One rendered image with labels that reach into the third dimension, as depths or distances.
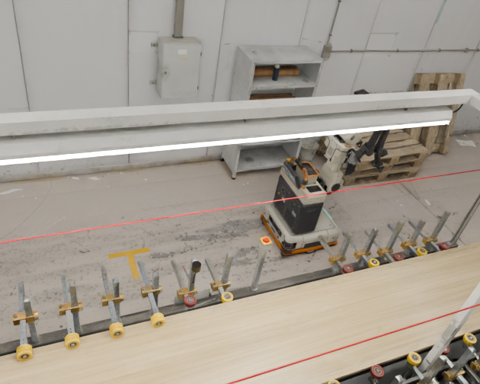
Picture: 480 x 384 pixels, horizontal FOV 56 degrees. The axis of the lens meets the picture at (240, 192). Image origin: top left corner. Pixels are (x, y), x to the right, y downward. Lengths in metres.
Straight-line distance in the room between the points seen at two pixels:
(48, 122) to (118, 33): 3.20
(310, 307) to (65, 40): 3.34
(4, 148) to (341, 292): 2.44
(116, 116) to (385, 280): 2.51
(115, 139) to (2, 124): 0.38
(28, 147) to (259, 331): 1.87
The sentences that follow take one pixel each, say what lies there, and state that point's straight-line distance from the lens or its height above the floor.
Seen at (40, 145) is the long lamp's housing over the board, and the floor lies 2.37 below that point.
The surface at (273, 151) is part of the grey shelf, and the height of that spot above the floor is 0.14.
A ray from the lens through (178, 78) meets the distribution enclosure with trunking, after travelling 4.92.
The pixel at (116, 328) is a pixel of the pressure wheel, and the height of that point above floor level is 0.98.
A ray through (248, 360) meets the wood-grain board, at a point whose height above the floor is 0.90.
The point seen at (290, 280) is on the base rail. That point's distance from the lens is 3.60.
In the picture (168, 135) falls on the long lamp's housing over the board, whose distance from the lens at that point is 1.82.
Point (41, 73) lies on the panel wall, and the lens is 4.94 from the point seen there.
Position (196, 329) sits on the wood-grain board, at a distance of 2.94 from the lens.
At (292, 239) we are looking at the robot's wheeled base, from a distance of 4.58.
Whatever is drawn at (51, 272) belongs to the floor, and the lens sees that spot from 4.50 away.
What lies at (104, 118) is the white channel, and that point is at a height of 2.46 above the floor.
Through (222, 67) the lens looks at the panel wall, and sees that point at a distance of 5.30.
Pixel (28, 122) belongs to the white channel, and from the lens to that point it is 1.72.
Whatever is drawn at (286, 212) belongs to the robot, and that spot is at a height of 0.40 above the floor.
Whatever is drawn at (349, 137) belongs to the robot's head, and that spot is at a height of 1.32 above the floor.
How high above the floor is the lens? 3.32
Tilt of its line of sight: 37 degrees down
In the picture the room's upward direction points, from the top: 11 degrees clockwise
